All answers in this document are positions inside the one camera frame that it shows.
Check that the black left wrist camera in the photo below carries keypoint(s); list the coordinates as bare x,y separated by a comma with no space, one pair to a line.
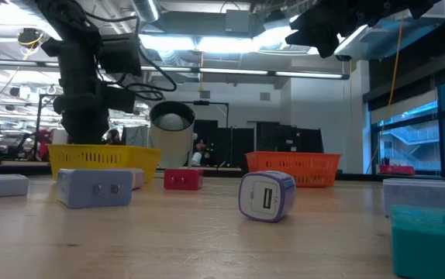
118,98

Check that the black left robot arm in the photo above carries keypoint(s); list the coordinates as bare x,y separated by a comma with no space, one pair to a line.
77,46

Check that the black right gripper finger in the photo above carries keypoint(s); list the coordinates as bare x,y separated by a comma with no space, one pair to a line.
315,38
308,21

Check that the black metal gantry frame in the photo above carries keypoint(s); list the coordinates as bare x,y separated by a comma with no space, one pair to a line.
38,124
207,103

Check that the yellow plastic basket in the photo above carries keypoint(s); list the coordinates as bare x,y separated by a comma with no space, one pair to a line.
102,159

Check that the black window frame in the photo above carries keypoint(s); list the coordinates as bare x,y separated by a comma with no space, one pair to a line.
443,128

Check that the long ceiling light strip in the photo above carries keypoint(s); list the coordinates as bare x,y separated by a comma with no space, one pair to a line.
234,71

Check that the black ceiling dome camera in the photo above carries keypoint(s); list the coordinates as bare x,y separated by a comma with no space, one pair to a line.
30,36

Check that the silver ventilation duct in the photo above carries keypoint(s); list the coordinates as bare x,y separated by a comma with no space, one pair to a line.
147,9

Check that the grey ceiling junction box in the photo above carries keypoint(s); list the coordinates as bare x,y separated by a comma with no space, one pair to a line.
238,20

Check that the pink plug charger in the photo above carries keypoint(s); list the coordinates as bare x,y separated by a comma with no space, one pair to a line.
138,178

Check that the red storage box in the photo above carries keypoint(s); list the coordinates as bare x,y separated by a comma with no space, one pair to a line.
397,169

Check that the red plug charger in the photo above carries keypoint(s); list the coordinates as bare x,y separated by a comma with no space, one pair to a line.
183,180

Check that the person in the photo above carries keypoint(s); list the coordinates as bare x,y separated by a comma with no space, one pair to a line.
112,137
201,147

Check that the grey wall vent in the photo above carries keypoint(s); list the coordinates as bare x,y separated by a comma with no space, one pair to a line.
205,94
264,96

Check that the orange plastic basket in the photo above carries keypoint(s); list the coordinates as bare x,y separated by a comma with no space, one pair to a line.
292,166

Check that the purple-trimmed white USB charger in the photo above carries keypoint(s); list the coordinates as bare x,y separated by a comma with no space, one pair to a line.
267,197

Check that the pale lavender box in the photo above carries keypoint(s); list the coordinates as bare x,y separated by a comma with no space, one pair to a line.
3,186

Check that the black partition panel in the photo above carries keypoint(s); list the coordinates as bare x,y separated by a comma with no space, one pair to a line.
242,143
288,135

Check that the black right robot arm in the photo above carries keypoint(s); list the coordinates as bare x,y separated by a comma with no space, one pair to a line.
408,5

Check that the lavender two-prong charger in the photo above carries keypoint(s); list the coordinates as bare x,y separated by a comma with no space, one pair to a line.
424,193
90,188

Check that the teal rectangular box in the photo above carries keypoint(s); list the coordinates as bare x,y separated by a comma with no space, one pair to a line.
432,244

